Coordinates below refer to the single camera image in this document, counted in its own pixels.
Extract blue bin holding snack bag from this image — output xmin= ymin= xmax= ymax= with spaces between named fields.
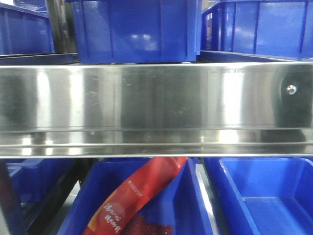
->
xmin=58 ymin=158 xmax=213 ymax=235

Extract blue bin upper middle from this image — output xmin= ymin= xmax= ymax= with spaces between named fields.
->
xmin=70 ymin=0 xmax=201 ymax=64

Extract red snack bag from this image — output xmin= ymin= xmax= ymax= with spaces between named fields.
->
xmin=83 ymin=157 xmax=188 ymax=235

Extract blue bin lower right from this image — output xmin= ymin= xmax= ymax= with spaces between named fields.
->
xmin=204 ymin=157 xmax=313 ymax=235

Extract blue bin lower left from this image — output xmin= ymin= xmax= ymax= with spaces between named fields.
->
xmin=5 ymin=158 xmax=74 ymax=203

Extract blue bin upper right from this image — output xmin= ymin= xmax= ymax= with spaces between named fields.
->
xmin=201 ymin=0 xmax=313 ymax=58

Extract blue bin upper left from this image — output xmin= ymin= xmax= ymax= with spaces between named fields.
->
xmin=0 ymin=3 xmax=55 ymax=55

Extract stainless steel shelf rail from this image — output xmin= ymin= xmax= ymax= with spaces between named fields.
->
xmin=0 ymin=62 xmax=313 ymax=158

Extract shelf rail screw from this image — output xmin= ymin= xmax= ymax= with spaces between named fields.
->
xmin=286 ymin=84 xmax=297 ymax=95

